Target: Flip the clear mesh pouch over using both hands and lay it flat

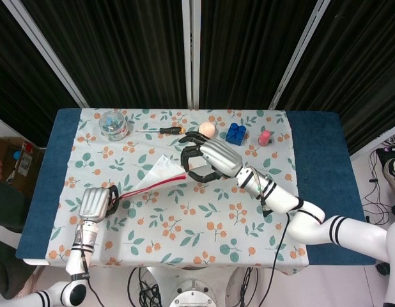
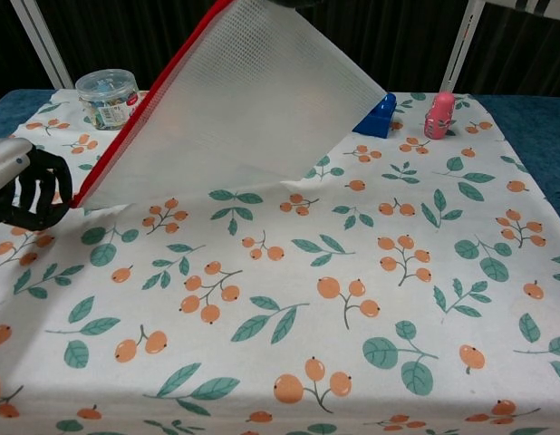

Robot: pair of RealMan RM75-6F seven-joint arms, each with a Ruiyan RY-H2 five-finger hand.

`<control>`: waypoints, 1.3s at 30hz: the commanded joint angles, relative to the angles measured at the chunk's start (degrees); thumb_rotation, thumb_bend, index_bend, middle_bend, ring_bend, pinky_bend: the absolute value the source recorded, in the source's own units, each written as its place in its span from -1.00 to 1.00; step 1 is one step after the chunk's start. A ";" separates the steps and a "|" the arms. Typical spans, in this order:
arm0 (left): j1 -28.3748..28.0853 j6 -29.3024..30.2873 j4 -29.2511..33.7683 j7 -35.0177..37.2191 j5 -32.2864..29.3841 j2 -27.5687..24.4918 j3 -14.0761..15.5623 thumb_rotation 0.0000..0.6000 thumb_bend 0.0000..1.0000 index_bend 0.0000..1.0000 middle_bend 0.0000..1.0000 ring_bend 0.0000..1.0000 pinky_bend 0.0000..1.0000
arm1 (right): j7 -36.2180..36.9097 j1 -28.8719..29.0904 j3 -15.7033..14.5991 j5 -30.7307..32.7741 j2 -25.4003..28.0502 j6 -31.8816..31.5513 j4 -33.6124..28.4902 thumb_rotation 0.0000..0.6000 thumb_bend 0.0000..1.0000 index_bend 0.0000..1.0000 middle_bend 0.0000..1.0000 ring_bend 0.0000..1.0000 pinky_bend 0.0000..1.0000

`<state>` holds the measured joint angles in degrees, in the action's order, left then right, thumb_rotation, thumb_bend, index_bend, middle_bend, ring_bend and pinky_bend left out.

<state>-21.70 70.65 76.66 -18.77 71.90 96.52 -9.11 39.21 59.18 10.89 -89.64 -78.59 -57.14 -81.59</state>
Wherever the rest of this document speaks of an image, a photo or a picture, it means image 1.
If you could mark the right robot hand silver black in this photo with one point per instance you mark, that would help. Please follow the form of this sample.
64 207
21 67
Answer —
221 158

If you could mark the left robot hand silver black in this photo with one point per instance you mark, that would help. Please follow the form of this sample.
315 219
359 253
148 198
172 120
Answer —
93 204

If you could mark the clear zip bag red seal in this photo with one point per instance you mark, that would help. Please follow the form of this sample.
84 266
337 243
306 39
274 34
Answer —
162 174

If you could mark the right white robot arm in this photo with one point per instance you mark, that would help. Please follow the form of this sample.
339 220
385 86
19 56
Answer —
312 224

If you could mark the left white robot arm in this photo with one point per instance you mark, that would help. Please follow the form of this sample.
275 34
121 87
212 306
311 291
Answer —
77 262

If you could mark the floral tablecloth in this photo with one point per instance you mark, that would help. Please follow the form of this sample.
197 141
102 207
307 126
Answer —
191 230

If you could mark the blue toy building block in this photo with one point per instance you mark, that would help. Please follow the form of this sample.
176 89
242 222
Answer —
235 135

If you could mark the peach coloured ball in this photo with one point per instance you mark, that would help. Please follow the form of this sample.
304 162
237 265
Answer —
207 127

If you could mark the pink doll figurine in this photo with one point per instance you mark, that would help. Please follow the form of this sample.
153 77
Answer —
264 138

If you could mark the clear plastic jar of clips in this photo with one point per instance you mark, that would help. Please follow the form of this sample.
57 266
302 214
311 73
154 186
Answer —
112 126

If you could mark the cardboard box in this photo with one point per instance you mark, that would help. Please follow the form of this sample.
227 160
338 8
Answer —
12 156

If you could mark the blue table cover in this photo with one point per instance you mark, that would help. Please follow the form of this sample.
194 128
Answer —
325 144

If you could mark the robot torso base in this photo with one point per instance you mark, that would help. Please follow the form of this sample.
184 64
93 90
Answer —
192 295

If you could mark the black pleated curtain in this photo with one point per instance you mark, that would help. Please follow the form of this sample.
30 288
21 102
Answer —
120 48

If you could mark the white frame post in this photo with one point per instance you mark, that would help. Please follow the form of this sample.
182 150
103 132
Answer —
301 51
47 51
191 51

